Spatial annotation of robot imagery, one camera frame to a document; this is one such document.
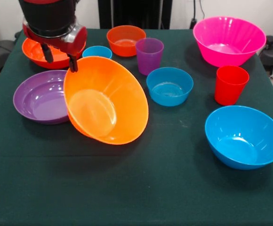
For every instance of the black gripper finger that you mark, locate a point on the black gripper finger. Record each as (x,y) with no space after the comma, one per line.
(48,55)
(73,64)

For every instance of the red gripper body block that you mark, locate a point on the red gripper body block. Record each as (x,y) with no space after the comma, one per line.
(77,43)

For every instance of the wide purple bowl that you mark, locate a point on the wide purple bowl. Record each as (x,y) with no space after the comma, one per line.
(40,101)

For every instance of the large orange bowl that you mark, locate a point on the large orange bowl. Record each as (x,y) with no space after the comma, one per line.
(117,99)

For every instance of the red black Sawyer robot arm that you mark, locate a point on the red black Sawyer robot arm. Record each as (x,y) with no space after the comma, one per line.
(47,14)

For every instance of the wide red-orange bowl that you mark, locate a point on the wide red-orange bowl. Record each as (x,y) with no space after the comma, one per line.
(33,54)

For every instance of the blue cup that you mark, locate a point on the blue cup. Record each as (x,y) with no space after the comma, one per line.
(96,51)

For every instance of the small red-orange bowl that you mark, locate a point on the small red-orange bowl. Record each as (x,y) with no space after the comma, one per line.
(122,37)

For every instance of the purple cup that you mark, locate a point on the purple cup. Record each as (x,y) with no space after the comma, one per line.
(149,61)

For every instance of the small blue bowl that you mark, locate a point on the small blue bowl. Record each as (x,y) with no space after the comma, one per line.
(169,84)

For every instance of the dark green table cloth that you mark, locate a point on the dark green table cloth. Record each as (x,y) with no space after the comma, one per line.
(33,176)

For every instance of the large pink bowl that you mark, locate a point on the large pink bowl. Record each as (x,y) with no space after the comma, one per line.
(228,40)

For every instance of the red cup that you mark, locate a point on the red cup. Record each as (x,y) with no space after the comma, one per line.
(229,89)

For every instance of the large blue bowl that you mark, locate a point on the large blue bowl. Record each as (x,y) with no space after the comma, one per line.
(242,141)

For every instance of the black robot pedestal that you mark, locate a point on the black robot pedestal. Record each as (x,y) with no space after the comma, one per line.
(131,11)

